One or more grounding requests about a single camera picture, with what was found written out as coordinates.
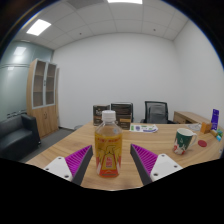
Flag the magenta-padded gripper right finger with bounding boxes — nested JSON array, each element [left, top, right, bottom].
[[129, 143, 183, 186]]

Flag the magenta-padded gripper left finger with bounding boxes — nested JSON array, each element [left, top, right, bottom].
[[43, 144, 95, 187]]

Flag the orange drink bottle white cap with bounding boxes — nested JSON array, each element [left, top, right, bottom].
[[94, 110, 124, 179]]

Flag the green printed mug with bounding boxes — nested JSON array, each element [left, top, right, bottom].
[[172, 127, 198, 156]]

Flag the white printed leaflet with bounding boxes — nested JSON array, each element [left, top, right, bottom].
[[129, 123, 159, 134]]

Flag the black mesh office chair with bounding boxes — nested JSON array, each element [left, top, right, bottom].
[[139, 100, 176, 125]]

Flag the wooden glass-door shelf cabinet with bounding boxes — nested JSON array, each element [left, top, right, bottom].
[[26, 58, 60, 139]]

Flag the black leather sofa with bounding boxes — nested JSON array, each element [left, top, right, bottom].
[[0, 113, 42, 163]]

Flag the wooden side desk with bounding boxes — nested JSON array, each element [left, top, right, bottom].
[[172, 110, 212, 125]]

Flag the orange wooden box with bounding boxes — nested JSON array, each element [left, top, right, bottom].
[[200, 121, 213, 135]]

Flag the purple standing sign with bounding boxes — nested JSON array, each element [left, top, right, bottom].
[[210, 108, 220, 131]]

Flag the small square ceiling light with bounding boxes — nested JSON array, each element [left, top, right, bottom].
[[26, 18, 52, 37]]

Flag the large square ceiling light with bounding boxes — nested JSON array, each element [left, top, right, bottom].
[[107, 0, 144, 5]]

